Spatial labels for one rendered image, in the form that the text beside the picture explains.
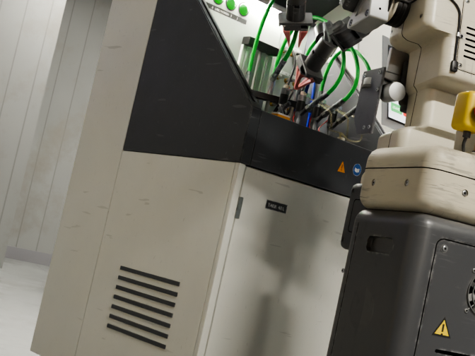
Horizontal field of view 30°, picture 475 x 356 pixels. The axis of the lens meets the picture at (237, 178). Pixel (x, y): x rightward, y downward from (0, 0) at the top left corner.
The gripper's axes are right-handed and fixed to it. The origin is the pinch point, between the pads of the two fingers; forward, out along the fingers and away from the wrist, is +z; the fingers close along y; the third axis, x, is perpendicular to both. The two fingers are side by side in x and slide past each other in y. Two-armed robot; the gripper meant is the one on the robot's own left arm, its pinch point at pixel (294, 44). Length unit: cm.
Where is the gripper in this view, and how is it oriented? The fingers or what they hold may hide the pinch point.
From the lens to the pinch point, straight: 274.0
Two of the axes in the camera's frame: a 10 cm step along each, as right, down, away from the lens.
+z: -0.1, 7.7, 6.3
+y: -10.0, -0.1, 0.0
